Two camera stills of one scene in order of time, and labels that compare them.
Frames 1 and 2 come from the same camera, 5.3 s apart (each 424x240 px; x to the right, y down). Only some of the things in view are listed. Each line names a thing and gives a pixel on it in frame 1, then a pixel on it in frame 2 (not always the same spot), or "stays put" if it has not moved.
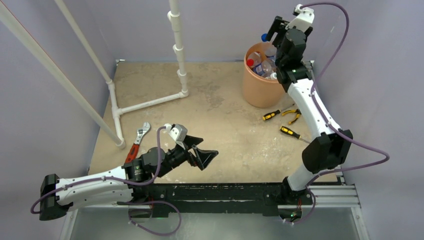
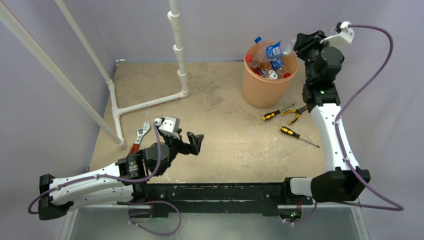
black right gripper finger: [277, 23] to [301, 47]
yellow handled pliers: [297, 111] stays put
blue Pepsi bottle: [264, 37] to [273, 50]
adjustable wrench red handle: [134, 151] stays put
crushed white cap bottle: [273, 76] stays put
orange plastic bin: [259, 91] stays put
